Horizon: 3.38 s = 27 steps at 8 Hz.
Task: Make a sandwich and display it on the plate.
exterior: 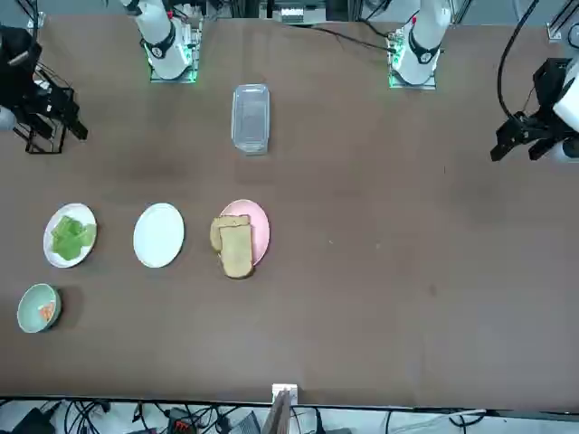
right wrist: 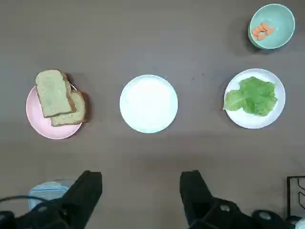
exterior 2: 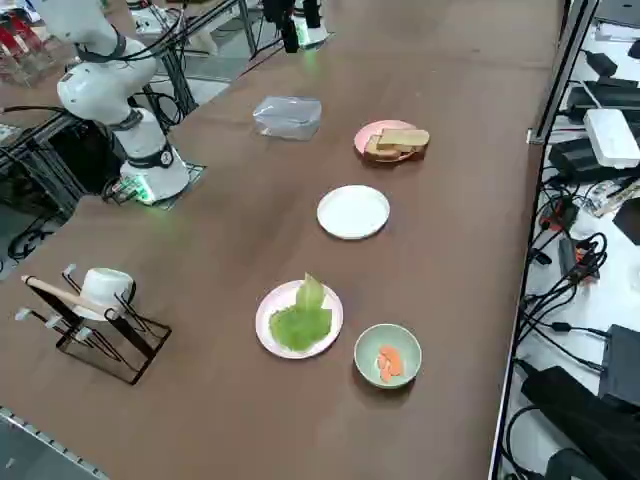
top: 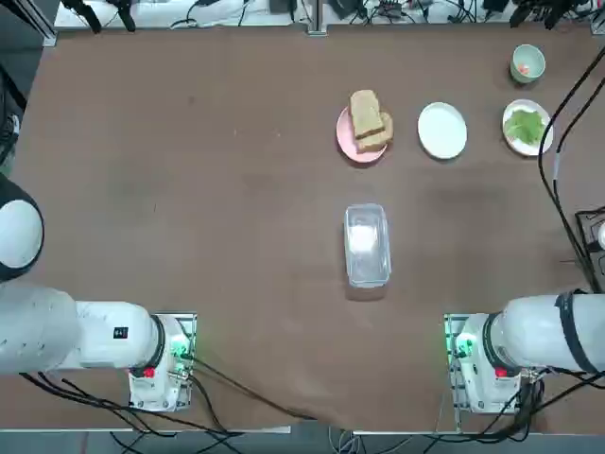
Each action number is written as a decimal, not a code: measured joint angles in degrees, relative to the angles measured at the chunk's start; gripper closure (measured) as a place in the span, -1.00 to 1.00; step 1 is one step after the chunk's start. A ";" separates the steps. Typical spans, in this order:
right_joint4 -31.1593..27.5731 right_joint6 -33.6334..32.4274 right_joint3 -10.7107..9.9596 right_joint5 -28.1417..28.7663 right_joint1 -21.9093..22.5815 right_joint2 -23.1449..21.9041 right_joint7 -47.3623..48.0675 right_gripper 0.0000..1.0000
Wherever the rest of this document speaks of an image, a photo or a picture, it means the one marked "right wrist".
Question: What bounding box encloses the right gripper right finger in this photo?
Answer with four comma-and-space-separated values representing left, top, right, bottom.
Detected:
180, 169, 293, 229

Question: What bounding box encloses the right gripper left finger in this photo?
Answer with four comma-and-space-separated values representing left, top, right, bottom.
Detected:
0, 170, 103, 229

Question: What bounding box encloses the green lettuce leaf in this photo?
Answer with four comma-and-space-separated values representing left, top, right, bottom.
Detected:
223, 76, 278, 117

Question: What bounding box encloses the pale green bowl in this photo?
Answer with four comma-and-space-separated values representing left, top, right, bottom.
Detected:
247, 3, 295, 50

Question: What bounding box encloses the pink round plate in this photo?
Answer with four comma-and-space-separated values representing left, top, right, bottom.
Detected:
26, 84, 84, 140

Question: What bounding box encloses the black wire cup rack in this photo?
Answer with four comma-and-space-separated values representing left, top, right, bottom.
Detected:
286, 176, 305, 218

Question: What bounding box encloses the brown bread slice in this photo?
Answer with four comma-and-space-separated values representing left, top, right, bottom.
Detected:
35, 69, 78, 118
51, 91, 89, 127

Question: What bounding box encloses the white round plate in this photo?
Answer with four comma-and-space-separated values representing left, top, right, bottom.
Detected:
224, 68, 286, 129
119, 74, 179, 134

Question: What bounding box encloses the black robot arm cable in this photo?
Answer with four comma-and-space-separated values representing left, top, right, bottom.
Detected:
0, 195, 52, 210

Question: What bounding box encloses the clear plastic container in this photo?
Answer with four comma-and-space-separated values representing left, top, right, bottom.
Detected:
28, 180, 75, 211

